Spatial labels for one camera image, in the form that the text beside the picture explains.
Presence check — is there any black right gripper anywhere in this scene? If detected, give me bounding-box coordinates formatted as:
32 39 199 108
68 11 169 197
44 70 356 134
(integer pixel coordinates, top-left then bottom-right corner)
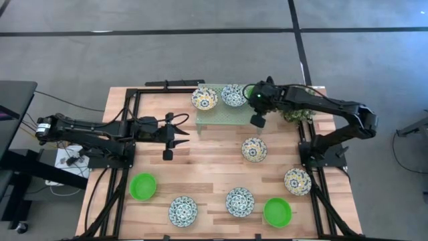
249 80 280 129

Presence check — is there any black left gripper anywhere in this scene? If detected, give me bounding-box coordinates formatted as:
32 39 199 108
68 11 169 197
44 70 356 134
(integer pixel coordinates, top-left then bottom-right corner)
156 112 191 161

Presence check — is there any green plastic bowl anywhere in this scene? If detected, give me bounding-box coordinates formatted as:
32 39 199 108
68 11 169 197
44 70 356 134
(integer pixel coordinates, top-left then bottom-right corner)
263 197 294 229
243 85 257 100
128 171 158 202

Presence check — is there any blue patterned ceramic bowl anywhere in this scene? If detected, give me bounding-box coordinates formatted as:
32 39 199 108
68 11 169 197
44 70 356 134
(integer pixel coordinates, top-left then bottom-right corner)
220 83 249 108
168 195 199 228
225 187 255 218

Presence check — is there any yellow patterned ceramic bowl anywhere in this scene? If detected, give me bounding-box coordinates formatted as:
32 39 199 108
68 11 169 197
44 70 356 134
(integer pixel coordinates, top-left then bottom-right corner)
284 167 312 197
241 137 268 164
191 86 219 111

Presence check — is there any small green potted plant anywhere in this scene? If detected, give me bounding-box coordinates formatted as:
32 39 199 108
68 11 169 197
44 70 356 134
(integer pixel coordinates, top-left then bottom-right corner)
280 86 317 124

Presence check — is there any green perforated metal shelf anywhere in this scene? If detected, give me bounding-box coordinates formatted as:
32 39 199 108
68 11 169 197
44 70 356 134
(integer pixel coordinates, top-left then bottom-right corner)
195 83 268 135

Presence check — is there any white power strip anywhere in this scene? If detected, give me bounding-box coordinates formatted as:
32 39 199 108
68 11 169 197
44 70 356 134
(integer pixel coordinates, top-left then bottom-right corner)
45 144 91 187

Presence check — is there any black stand leg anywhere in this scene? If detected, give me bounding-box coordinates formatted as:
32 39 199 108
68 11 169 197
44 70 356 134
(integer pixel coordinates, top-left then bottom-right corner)
396 110 428 138

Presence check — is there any black desk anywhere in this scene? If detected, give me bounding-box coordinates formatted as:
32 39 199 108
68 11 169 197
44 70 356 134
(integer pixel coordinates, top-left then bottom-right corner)
0 80 90 232

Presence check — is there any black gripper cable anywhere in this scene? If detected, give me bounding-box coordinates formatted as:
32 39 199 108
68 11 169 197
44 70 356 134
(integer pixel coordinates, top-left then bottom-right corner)
152 112 191 127

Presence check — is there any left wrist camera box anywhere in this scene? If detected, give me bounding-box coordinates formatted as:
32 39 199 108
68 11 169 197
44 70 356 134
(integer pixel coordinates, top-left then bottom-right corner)
137 116 158 132

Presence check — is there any black aluminium frame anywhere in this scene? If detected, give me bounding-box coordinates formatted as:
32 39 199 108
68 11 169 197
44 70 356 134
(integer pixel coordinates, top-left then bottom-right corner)
75 87 364 241

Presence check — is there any black bracket bar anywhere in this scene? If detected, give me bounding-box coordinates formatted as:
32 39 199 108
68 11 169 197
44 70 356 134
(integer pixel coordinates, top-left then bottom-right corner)
144 79 206 88

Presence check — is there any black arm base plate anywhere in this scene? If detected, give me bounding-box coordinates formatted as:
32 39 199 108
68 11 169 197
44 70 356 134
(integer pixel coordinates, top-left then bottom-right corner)
298 140 348 168
87 142 136 169

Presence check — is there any black floor cable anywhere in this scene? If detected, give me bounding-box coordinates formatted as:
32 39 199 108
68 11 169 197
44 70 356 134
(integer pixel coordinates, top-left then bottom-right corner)
34 90 106 113
391 132 428 175

